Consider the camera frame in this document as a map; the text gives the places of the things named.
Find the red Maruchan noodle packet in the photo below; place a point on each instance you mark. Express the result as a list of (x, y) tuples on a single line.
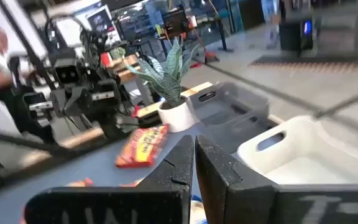
[(141, 146)]

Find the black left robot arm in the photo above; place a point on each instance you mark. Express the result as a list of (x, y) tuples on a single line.
[(90, 46)]

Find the green snake plant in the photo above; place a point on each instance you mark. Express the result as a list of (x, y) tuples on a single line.
[(169, 77)]

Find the smoky grey plastic bin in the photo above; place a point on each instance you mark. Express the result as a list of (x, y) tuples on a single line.
[(225, 102)]

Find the black metal frame post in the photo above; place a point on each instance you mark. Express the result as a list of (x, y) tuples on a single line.
[(20, 34)]

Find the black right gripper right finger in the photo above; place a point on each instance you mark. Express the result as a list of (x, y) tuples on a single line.
[(244, 202)]

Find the white plastic bin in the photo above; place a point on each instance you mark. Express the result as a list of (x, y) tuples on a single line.
[(306, 168)]

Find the blue Maruchan noodle packet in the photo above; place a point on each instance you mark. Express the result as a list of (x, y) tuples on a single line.
[(197, 205)]

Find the wooden plank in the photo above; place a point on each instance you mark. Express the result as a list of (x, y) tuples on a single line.
[(151, 109), (82, 137)]

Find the lit computer screen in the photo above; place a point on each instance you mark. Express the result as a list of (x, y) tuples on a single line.
[(99, 21)]

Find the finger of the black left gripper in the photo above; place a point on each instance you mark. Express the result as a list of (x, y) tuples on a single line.
[(37, 104), (106, 93)]

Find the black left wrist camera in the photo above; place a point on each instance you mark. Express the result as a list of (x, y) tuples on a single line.
[(67, 71)]

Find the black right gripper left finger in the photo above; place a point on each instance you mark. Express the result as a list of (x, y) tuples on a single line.
[(154, 202)]

